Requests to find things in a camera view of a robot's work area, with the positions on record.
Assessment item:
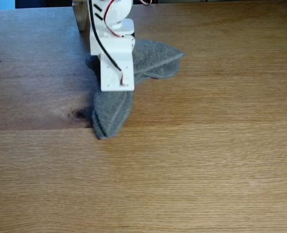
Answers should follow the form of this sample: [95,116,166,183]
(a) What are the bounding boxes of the grey terry cloth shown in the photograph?
[84,38,186,140]

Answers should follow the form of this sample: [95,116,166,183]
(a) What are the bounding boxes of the light wooden stand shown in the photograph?
[71,0,92,32]

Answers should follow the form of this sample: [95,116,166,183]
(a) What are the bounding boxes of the dark furniture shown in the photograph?
[15,0,73,9]

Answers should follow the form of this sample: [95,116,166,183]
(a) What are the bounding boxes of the blue object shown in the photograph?
[0,0,16,10]

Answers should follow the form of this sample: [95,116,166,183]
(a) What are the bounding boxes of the black camera cable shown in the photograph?
[88,0,122,72]

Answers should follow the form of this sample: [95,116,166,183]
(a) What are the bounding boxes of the red and white wire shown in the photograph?
[103,0,153,86]

